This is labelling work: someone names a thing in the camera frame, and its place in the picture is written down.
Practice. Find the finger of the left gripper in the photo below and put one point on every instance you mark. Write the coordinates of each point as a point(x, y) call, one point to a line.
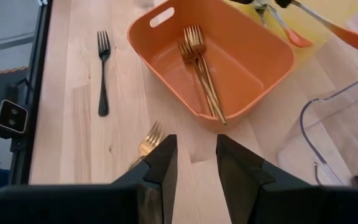
point(242, 1)
point(283, 3)

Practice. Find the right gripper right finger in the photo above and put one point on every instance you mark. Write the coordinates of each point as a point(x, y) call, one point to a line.
point(238, 180)

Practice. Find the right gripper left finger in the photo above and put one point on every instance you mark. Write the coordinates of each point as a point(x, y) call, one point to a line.
point(163, 174)

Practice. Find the black fork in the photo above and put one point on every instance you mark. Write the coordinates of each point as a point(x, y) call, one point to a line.
point(103, 105)

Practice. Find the yellow plastic bin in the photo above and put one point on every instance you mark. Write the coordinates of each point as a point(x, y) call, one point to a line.
point(322, 12)

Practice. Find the orange plastic bin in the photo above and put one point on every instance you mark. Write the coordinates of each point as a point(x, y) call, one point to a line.
point(244, 77)

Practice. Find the clear plastic bin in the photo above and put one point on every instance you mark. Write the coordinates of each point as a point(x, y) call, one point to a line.
point(346, 140)

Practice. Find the small table-level camera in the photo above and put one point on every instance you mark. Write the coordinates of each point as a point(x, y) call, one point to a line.
point(12, 116)

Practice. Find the black metal table frame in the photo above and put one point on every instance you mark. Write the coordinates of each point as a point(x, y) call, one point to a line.
point(39, 62)

